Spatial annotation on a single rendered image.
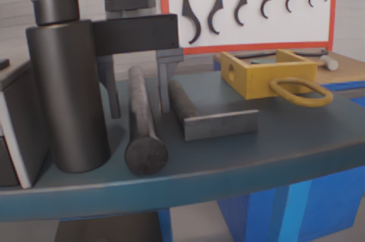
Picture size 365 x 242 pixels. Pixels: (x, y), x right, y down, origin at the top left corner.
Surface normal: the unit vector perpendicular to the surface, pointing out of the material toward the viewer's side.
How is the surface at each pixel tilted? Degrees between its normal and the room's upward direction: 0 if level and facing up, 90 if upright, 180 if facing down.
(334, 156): 90
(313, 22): 90
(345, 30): 90
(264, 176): 90
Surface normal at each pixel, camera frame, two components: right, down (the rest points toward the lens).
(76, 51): 0.70, 0.23
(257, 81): 0.18, 0.35
